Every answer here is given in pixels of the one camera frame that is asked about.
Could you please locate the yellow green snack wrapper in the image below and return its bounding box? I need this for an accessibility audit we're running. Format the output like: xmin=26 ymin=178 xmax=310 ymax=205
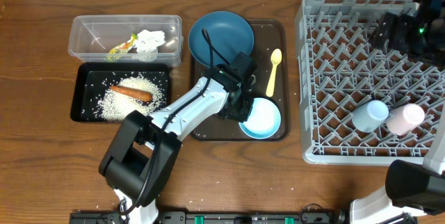
xmin=105 ymin=33 xmax=138 ymax=63

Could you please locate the light blue bowl with rice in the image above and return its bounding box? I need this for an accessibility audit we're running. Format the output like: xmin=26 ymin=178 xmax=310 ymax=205
xmin=239 ymin=97 xmax=281 ymax=139

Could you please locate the yellow plastic spoon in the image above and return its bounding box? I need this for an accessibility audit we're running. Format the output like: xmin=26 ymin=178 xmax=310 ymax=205
xmin=266 ymin=49 xmax=282 ymax=97

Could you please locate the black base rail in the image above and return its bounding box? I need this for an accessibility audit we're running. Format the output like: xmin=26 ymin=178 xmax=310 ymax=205
xmin=68 ymin=204 xmax=349 ymax=224

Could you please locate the light blue plastic cup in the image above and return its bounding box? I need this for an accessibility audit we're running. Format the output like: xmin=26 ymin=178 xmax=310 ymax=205
xmin=352 ymin=100 xmax=389 ymax=133

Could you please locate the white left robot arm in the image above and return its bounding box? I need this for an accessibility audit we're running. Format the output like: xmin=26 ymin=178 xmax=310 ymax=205
xmin=99 ymin=52 xmax=257 ymax=223

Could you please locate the black waste tray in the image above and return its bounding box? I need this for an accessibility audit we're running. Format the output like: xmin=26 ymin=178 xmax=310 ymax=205
xmin=70 ymin=63 xmax=170 ymax=122

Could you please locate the pink plastic cup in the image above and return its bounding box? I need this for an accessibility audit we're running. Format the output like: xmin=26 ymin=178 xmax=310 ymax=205
xmin=385 ymin=104 xmax=426 ymax=136

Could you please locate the clear plastic waste bin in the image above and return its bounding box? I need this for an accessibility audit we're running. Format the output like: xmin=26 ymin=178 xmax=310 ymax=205
xmin=68 ymin=15 xmax=184 ymax=67

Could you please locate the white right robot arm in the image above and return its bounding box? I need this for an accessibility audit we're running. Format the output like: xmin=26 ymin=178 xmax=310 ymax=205
xmin=348 ymin=0 xmax=444 ymax=223

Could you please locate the pile of white rice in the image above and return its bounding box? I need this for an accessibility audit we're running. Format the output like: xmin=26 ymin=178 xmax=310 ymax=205
xmin=95 ymin=74 xmax=167 ymax=122

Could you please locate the grey dishwasher rack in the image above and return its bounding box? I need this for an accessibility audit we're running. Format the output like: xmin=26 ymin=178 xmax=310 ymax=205
xmin=295 ymin=0 xmax=444 ymax=166

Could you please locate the white tissue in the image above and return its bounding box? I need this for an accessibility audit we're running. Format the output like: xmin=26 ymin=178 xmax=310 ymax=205
xmin=134 ymin=30 xmax=165 ymax=63

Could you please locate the dark blue plate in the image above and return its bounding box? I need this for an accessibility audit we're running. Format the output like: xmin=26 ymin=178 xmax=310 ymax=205
xmin=188 ymin=11 xmax=254 ymax=67

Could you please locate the orange carrot piece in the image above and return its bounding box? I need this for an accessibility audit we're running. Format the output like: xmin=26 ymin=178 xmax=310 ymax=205
xmin=110 ymin=86 xmax=153 ymax=102

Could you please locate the dark brown serving tray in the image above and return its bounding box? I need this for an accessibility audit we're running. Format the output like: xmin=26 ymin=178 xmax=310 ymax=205
xmin=191 ymin=19 xmax=291 ymax=141

